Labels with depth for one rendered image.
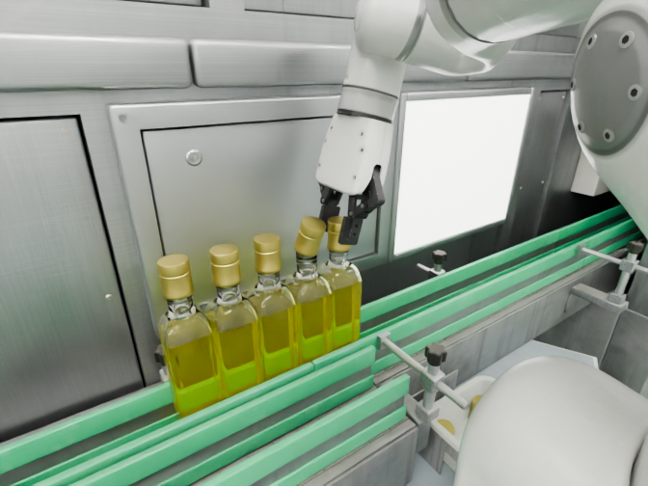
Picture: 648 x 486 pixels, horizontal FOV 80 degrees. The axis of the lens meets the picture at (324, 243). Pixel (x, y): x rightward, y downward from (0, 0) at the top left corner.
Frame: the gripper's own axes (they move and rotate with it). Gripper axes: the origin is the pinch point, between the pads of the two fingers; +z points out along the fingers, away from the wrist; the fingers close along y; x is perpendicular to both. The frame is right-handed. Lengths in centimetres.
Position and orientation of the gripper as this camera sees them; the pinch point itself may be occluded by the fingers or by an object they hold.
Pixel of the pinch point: (338, 225)
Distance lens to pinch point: 55.9
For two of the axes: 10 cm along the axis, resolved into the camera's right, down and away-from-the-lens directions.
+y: 5.5, 3.4, -7.7
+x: 8.1, 0.2, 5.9
